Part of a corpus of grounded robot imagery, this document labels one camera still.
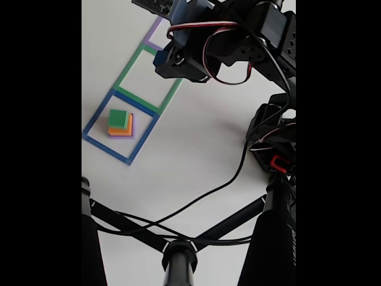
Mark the long black camera cable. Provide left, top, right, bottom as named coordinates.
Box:
left=95, top=29, right=294, bottom=238

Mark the blue square frame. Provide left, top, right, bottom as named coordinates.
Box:
left=82, top=88, right=160, bottom=166

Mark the black camera tripod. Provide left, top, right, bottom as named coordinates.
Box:
left=82, top=175, right=296, bottom=286

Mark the red table clamp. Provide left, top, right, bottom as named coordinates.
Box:
left=270, top=155, right=292, bottom=173

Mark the purple square frame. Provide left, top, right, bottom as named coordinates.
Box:
left=146, top=16, right=166, bottom=51

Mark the purple flat block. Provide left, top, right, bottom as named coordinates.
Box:
left=107, top=114, right=136, bottom=139

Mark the orange flat block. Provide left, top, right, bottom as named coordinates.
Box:
left=107, top=113, right=133, bottom=135

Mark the green square frame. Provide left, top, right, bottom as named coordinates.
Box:
left=114, top=43, right=184, bottom=116

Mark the red white black servo wire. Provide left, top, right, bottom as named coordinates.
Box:
left=166, top=20, right=255, bottom=87

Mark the green cube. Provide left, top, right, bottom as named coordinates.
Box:
left=107, top=109, right=129, bottom=128

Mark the thin black cable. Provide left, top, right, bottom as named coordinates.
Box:
left=113, top=210, right=255, bottom=245

